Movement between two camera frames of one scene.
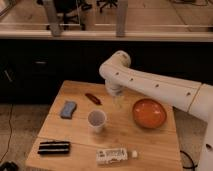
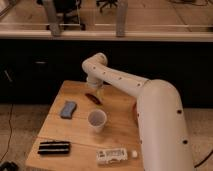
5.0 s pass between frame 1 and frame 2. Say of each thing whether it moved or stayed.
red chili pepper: stayed
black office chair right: stayed
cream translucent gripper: moved
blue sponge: stayed
